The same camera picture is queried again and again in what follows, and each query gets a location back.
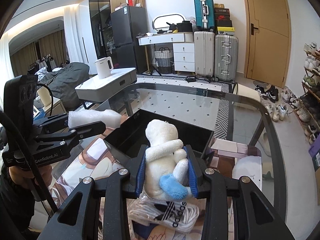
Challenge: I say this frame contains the white suitcase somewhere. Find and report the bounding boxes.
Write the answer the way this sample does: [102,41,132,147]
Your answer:
[194,31,215,77]

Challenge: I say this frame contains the purple paper bag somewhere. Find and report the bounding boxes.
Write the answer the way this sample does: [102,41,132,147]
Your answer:
[308,139,320,158]

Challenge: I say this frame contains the teal suitcase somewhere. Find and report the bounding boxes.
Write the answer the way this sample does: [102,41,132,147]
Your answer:
[194,0,215,32]

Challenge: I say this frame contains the black cardboard box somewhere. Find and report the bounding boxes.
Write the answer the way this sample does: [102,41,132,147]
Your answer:
[104,109,214,164]

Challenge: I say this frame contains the white side table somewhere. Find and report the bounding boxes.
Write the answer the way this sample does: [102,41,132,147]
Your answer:
[75,68,137,103]

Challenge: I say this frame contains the dark bean bag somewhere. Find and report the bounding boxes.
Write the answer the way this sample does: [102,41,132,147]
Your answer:
[39,62,89,111]

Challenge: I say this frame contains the white and blue plush toy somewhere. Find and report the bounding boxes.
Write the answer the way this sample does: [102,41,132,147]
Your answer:
[144,119,192,201]

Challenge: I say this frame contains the wooden shoe rack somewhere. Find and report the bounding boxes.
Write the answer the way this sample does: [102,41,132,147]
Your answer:
[297,42,319,145]

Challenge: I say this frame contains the woven laundry basket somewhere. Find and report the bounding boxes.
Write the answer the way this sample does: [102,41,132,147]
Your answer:
[153,47,174,74]

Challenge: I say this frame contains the white dresser desk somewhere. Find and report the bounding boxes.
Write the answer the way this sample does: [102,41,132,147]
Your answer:
[137,32,195,73]

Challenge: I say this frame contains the oval vanity mirror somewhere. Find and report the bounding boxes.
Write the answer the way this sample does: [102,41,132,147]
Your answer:
[152,14,186,32]

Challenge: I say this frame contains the bagged white adidas laces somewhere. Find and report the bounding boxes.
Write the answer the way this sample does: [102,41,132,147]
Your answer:
[127,196,200,233]

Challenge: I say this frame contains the white foam packing piece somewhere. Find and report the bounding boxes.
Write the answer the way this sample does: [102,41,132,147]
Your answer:
[68,109,121,128]

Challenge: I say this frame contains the white electric kettle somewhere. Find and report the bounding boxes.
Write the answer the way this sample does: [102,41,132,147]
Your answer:
[95,57,113,79]

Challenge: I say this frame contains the stack of shoe boxes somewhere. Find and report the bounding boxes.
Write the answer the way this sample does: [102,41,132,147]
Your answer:
[214,3,235,36]

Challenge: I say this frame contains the wooden door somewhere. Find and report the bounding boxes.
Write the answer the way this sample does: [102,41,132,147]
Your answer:
[245,0,291,88]

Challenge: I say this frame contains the person's left hand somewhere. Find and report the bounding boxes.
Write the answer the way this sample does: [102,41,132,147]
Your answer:
[9,165,53,189]

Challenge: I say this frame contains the black glass cabinet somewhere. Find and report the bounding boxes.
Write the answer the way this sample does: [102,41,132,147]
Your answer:
[88,0,126,63]

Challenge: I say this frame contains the silver suitcase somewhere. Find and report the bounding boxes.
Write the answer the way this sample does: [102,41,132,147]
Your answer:
[214,34,239,82]

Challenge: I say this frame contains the black refrigerator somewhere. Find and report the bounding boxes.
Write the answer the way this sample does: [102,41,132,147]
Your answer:
[111,6,148,74]

